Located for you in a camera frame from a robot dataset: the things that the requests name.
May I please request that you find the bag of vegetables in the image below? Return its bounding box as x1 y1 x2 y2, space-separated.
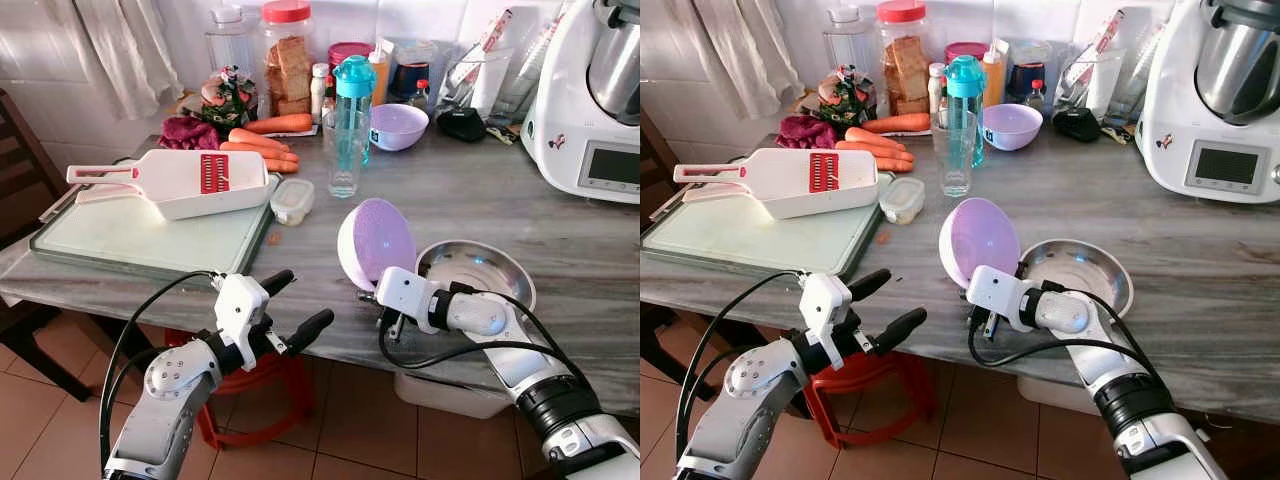
198 66 263 131
815 64 881 129

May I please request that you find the red lidded jar of bread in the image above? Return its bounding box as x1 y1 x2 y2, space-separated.
876 0 933 116
261 0 316 118

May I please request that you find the pale green cutting board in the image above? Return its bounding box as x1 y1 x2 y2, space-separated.
640 165 894 281
28 165 281 286

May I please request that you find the short black left arm cable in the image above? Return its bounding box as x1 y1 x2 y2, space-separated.
684 348 753 441
104 346 169 441

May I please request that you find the white kitchen food processor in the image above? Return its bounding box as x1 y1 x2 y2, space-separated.
1137 0 1280 204
520 0 641 206

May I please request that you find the maroon cloth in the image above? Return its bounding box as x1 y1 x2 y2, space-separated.
775 114 839 150
158 115 223 151

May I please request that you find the white and purple bowl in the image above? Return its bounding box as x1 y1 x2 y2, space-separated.
337 198 418 292
938 197 1022 290

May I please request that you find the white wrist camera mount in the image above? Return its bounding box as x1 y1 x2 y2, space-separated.
213 273 271 343
375 266 441 323
800 272 853 343
966 265 1031 323

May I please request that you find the red plastic stool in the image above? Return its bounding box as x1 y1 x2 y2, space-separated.
795 340 941 449
160 325 316 451

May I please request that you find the white and red carton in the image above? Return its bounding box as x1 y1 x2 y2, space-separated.
1085 8 1151 71
470 8 541 71

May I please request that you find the white and red mandoline slicer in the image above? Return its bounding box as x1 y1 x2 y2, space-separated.
66 149 271 221
673 148 881 220

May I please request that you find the clear drinking glass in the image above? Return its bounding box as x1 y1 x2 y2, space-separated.
932 108 976 198
323 108 366 199

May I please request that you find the orange sauce bottle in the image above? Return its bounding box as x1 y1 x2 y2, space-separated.
981 45 1006 104
368 45 393 106

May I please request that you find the round stainless steel plate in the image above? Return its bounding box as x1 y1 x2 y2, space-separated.
415 240 537 316
1018 238 1136 319

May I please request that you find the lilac plastic bowl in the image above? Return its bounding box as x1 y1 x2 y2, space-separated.
982 103 1044 151
369 104 430 152

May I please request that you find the clear measuring jug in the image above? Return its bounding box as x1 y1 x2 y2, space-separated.
440 45 516 116
1058 45 1126 116

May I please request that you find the small clear plastic food container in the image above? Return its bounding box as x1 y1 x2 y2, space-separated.
270 178 316 226
879 176 927 225

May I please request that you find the large clear plastic bottle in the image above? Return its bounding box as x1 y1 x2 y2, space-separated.
205 5 263 86
822 5 879 81

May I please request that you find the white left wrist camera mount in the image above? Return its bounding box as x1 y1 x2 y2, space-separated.
213 273 271 343
800 272 853 343

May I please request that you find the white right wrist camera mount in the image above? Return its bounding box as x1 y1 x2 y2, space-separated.
966 265 1031 323
375 266 441 323

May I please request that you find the clear plastic bag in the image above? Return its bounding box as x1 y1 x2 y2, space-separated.
500 20 561 126
1120 20 1171 126

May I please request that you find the teal water bottle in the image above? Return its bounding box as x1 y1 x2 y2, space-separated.
333 55 378 169
943 55 989 168

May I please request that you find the white plastic bin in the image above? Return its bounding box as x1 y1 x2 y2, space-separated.
1015 375 1101 416
393 372 511 419

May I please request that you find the dark wooden chair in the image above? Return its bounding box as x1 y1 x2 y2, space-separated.
0 90 96 401

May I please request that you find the dark blue glass jar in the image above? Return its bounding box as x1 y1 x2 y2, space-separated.
1005 40 1054 104
388 40 439 106

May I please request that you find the black rounded pouch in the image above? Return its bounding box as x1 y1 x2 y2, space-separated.
437 107 488 143
1052 107 1104 143

